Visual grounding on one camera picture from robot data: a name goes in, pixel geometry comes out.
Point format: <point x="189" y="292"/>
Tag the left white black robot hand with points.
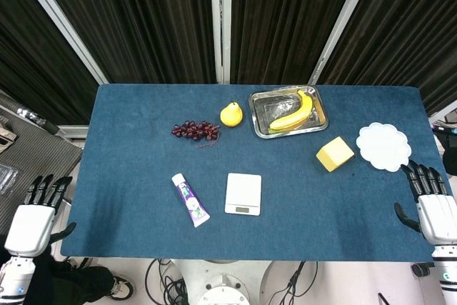
<point x="30" y="226"/>

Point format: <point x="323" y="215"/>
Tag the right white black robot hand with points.
<point x="439" y="217"/>

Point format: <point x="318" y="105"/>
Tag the purple and white tube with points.
<point x="190" y="200"/>

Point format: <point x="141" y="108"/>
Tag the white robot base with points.
<point x="223" y="283"/>

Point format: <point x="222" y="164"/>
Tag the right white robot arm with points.
<point x="446" y="273"/>

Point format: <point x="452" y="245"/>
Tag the black corrugated cable conduit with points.
<point x="30" y="114"/>

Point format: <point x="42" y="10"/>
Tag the white kitchen scale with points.
<point x="243" y="190"/>

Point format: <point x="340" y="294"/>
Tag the clear plastic package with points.
<point x="7" y="180"/>

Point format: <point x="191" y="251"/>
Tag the black caster wheel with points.
<point x="422" y="269"/>

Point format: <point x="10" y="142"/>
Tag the black white sneaker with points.
<point x="80" y="263"/>
<point x="121" y="287"/>

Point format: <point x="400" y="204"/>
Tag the black trousers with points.
<point x="71" y="283"/>

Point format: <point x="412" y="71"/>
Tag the black device with buttons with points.
<point x="448" y="140"/>

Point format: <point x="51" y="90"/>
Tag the white flower-shaped palette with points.
<point x="383" y="146"/>

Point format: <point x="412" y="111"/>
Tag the blue table mat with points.
<point x="143" y="183"/>

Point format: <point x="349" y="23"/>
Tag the yellow cube block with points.
<point x="333" y="155"/>

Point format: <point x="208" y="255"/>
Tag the black pleated curtain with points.
<point x="143" y="23"/>
<point x="410" y="33"/>
<point x="285" y="23"/>
<point x="32" y="62"/>

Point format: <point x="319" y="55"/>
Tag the yellow banana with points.
<point x="294" y="117"/>

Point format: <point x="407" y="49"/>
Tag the dark red grape bunch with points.
<point x="194" y="130"/>

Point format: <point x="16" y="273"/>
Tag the steel rectangular tray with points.
<point x="266" y="108"/>

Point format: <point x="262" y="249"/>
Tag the yellow pear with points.
<point x="231" y="116"/>

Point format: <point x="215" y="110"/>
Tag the grey aluminium frame rail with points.
<point x="73" y="131"/>

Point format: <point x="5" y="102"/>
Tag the grey aluminium frame post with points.
<point x="60" y="23"/>
<point x="342" y="23"/>
<point x="221" y="23"/>

